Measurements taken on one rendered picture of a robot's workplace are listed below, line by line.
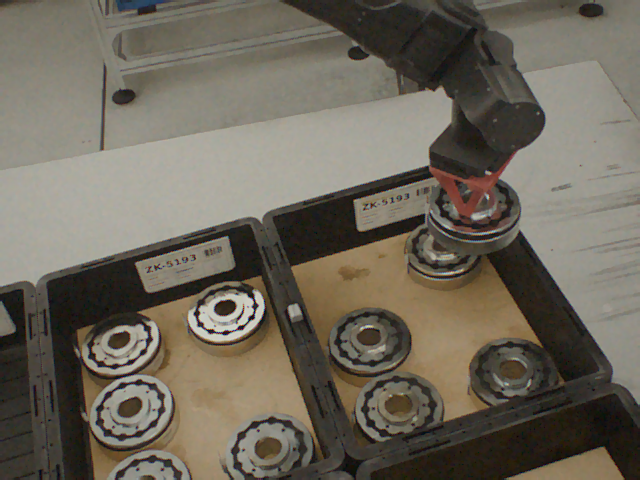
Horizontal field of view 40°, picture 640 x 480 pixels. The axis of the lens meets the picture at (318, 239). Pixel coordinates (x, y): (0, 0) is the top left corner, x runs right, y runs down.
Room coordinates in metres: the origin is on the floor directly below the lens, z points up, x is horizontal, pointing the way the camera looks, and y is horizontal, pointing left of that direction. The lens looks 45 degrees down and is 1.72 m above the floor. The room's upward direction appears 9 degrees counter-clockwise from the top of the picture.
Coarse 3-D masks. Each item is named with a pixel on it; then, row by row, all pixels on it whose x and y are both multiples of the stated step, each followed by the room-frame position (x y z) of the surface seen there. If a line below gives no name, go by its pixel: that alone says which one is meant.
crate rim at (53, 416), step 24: (168, 240) 0.84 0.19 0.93; (192, 240) 0.83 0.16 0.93; (264, 240) 0.81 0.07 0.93; (96, 264) 0.82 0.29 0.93; (264, 264) 0.77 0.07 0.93; (48, 288) 0.79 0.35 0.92; (48, 312) 0.74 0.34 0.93; (48, 336) 0.71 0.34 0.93; (48, 360) 0.67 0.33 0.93; (48, 384) 0.63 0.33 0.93; (312, 384) 0.57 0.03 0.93; (48, 408) 0.60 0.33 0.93; (48, 432) 0.57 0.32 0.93; (336, 432) 0.51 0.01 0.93; (336, 456) 0.48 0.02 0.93
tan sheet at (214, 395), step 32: (256, 288) 0.82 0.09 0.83; (160, 320) 0.79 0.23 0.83; (192, 352) 0.73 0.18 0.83; (256, 352) 0.71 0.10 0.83; (96, 384) 0.70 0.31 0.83; (192, 384) 0.68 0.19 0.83; (224, 384) 0.67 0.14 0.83; (256, 384) 0.66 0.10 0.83; (288, 384) 0.65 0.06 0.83; (192, 416) 0.63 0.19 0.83; (224, 416) 0.62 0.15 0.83; (96, 448) 0.60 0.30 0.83; (192, 448) 0.58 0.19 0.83; (224, 448) 0.58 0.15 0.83
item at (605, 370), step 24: (336, 192) 0.88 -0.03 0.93; (360, 192) 0.87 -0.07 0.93; (264, 216) 0.85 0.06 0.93; (288, 264) 0.76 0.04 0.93; (528, 264) 0.70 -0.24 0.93; (288, 288) 0.72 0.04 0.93; (552, 288) 0.65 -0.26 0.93; (576, 312) 0.61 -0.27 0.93; (312, 336) 0.64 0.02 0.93; (576, 336) 0.58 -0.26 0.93; (312, 360) 0.61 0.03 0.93; (600, 360) 0.54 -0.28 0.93; (576, 384) 0.52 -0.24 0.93; (336, 408) 0.54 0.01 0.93; (504, 408) 0.50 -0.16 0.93; (432, 432) 0.49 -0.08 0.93; (360, 456) 0.48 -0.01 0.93
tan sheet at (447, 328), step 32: (352, 256) 0.85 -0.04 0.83; (384, 256) 0.84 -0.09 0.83; (320, 288) 0.80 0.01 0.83; (352, 288) 0.79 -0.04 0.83; (384, 288) 0.78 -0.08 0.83; (416, 288) 0.77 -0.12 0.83; (480, 288) 0.76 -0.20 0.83; (320, 320) 0.75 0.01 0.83; (416, 320) 0.72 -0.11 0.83; (448, 320) 0.71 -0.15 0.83; (480, 320) 0.70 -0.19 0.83; (512, 320) 0.69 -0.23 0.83; (416, 352) 0.67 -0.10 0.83; (448, 352) 0.66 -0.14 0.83; (352, 384) 0.64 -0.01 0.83; (448, 384) 0.61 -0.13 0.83; (448, 416) 0.57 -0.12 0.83
